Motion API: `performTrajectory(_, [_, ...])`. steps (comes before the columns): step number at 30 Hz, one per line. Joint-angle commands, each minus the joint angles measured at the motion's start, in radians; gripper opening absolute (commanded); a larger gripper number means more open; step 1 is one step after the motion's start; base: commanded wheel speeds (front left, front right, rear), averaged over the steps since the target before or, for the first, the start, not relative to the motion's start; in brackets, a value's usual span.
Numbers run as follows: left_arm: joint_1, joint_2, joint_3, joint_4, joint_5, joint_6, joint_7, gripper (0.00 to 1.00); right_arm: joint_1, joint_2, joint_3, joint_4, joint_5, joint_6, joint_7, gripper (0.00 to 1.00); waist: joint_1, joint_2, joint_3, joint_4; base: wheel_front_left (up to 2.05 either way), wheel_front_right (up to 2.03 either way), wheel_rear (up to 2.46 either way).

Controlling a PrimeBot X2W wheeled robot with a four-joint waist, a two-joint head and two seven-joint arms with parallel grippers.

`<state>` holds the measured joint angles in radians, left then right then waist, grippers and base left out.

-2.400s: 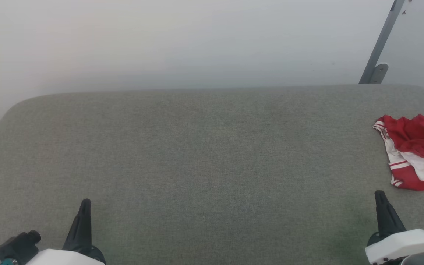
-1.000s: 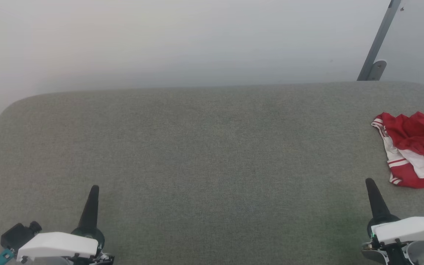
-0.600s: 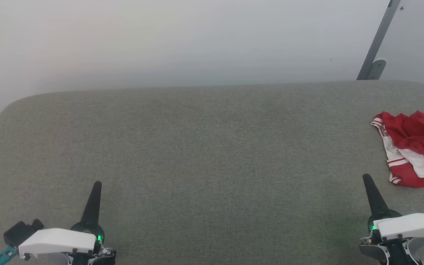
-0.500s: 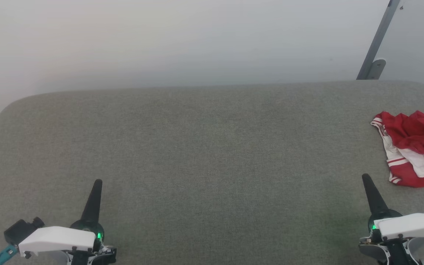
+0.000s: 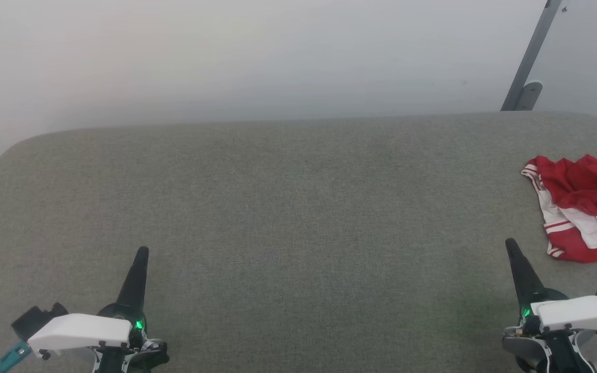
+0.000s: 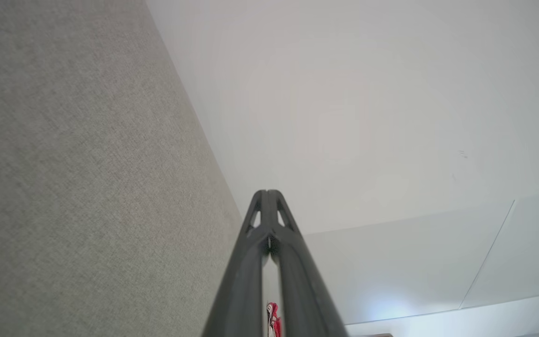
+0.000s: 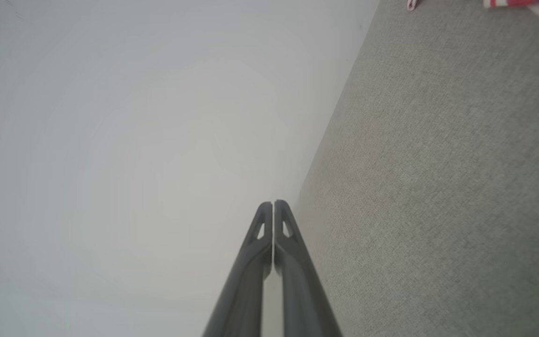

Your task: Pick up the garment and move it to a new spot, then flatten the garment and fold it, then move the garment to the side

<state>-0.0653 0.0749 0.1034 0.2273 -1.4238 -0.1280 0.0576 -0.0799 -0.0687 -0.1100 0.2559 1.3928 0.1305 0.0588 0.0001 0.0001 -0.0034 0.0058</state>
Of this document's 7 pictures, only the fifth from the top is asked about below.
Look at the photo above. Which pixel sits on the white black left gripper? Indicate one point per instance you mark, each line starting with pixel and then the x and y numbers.
pixel 81 331

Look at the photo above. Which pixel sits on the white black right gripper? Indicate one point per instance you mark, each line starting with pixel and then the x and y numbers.
pixel 578 311

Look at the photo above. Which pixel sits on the red Bulls basketball jersey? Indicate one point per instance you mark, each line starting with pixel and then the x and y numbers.
pixel 588 207

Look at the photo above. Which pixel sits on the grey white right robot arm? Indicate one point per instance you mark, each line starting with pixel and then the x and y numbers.
pixel 529 348

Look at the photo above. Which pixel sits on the grey metal pole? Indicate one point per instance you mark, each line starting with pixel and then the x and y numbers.
pixel 534 52

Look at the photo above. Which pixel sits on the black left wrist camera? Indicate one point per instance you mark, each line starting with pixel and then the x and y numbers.
pixel 37 318

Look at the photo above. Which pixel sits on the grey metal pole bracket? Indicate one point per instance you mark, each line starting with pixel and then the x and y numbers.
pixel 531 96

